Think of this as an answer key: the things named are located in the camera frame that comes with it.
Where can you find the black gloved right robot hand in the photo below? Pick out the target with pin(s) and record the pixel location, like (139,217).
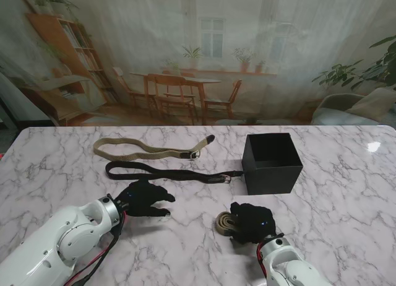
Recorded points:
(253,224)

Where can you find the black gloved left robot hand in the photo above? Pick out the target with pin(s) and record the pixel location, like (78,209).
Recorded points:
(142,199)

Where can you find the beige braided belt silver buckle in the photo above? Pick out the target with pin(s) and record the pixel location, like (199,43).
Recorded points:
(105,142)
(224,223)

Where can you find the black woven belt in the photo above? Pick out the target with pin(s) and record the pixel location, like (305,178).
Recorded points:
(173,174)

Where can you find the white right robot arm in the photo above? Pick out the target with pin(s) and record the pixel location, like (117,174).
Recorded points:
(287,261)

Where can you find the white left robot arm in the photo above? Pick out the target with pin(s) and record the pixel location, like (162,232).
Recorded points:
(52,245)

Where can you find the black square storage box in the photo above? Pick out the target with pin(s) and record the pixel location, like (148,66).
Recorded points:
(272,180)

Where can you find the printed room scene backdrop curtain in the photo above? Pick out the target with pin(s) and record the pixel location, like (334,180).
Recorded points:
(198,19)

